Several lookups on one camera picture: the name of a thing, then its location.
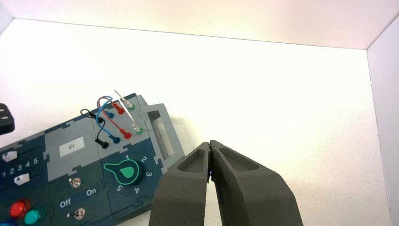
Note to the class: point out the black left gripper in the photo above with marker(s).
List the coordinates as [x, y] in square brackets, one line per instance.
[5, 120]

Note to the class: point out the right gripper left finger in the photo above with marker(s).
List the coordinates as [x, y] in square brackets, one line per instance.
[180, 196]

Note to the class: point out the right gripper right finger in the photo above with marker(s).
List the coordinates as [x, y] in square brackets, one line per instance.
[249, 196]

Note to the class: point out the grey and blue task box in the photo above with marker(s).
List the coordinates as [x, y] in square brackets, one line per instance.
[90, 177]

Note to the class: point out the white slider knob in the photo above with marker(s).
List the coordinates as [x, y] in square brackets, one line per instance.
[21, 179]
[9, 156]

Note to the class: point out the green rotary knob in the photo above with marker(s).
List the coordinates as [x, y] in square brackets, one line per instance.
[124, 172]

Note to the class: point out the white number display label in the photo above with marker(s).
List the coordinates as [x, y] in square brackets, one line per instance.
[71, 146]

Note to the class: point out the red round push button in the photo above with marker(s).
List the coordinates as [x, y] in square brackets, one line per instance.
[18, 209]

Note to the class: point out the green round push button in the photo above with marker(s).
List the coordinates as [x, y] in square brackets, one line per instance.
[32, 216]

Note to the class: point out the blue round push button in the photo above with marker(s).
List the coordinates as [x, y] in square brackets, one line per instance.
[6, 223]

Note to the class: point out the metal toggle switch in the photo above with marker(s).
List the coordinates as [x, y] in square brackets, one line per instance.
[75, 182]
[79, 213]

